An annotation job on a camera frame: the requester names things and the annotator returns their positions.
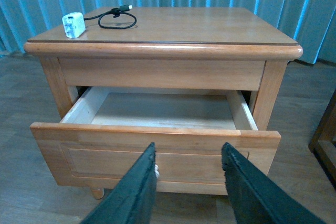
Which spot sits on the wooden drawer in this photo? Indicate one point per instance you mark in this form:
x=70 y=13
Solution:
x=107 y=129

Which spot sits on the white charger block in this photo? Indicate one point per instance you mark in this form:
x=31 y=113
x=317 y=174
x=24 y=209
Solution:
x=74 y=24

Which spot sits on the dark wooden furniture frame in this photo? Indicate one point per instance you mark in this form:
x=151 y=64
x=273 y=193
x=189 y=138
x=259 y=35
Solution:
x=322 y=144

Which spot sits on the wooden drawer knob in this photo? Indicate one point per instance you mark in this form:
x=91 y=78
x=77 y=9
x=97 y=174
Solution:
x=156 y=171

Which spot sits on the wooden nightstand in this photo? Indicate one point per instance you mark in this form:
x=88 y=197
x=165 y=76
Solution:
x=180 y=48

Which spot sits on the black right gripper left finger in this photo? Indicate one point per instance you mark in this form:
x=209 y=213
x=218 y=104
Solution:
x=132 y=199

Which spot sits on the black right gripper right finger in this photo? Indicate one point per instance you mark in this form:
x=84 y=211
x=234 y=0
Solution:
x=254 y=197

